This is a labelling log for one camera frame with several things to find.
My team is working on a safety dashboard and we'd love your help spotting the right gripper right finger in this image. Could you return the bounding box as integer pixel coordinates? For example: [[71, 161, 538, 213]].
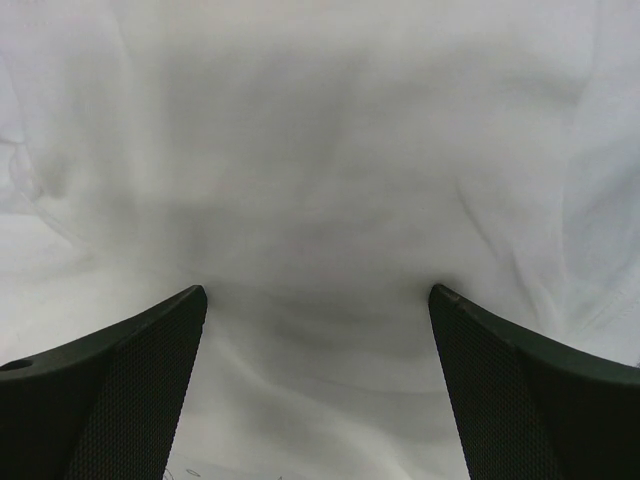
[[429, 285, 639, 479]]

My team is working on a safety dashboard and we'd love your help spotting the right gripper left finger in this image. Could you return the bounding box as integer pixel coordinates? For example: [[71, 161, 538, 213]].
[[1, 286, 207, 480]]

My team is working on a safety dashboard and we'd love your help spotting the white t shirt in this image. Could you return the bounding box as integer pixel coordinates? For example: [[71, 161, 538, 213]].
[[1, 1, 639, 479]]

